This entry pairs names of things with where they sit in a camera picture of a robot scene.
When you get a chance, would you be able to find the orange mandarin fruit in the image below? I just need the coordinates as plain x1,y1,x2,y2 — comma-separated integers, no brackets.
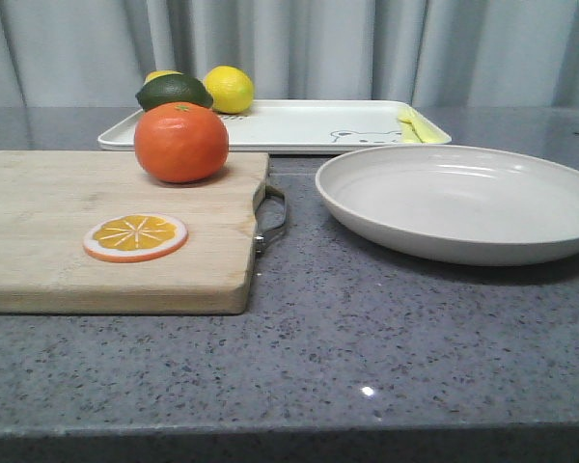
134,101,229,183

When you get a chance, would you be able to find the green lime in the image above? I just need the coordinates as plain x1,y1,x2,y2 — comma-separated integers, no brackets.
135,73,213,111

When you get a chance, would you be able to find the white bear-print tray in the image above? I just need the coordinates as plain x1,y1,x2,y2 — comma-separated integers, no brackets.
96,98,453,156

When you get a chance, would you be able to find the grey curtain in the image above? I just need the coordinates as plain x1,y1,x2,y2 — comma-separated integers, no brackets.
0,1,579,107

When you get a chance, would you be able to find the yellow lemon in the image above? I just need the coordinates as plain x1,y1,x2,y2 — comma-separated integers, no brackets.
144,69,180,84
204,66,255,114

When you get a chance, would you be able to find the orange slice toy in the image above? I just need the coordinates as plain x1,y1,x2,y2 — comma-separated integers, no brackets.
83,213,188,263

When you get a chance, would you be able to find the wooden cutting board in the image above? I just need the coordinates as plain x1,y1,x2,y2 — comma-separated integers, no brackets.
0,150,269,314

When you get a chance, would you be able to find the beige round plate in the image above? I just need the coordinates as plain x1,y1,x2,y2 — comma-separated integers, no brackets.
316,145,579,266

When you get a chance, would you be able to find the yellow plastic spoon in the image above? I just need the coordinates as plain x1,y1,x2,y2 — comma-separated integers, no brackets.
404,107,452,144

